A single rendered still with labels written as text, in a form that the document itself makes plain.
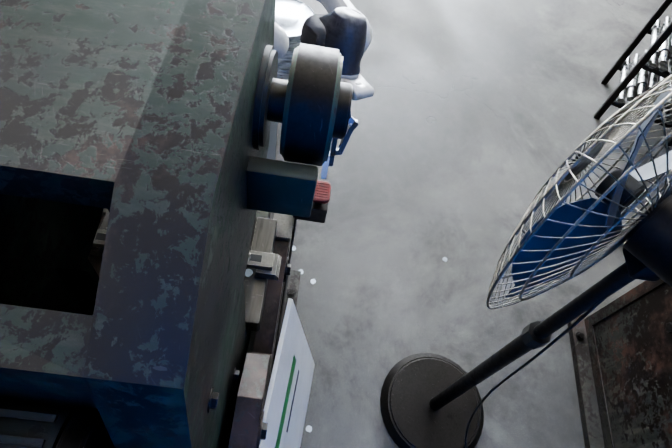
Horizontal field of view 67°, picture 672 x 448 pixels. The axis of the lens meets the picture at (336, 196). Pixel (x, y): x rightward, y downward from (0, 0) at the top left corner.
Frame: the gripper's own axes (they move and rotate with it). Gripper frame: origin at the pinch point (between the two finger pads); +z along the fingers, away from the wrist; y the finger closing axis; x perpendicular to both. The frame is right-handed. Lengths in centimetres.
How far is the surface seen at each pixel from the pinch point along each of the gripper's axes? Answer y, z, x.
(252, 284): 14.5, 27.5, 17.7
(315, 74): 7, -38, 46
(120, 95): 27, -39, 64
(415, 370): -47, 87, -12
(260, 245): 14.1, 22.7, 7.5
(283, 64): 20, 17, -131
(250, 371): 11, 24, 48
